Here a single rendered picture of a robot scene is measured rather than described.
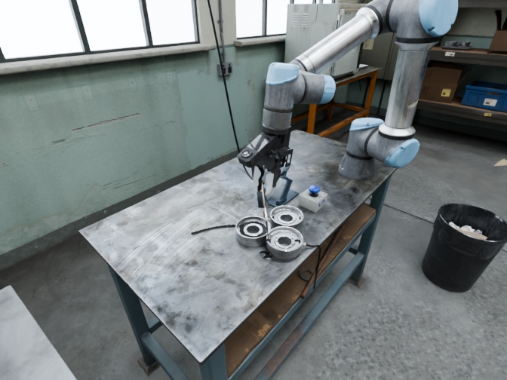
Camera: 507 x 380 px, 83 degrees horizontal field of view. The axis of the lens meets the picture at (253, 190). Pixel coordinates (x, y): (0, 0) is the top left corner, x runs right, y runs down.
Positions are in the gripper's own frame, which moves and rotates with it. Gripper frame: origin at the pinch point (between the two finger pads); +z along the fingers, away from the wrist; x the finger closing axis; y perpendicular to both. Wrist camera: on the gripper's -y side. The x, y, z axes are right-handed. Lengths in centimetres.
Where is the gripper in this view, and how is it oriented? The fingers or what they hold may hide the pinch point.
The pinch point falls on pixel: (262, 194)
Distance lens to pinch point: 84.4
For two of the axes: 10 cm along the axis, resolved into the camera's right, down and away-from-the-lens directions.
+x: -7.3, -3.7, 5.7
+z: -1.0, 8.8, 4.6
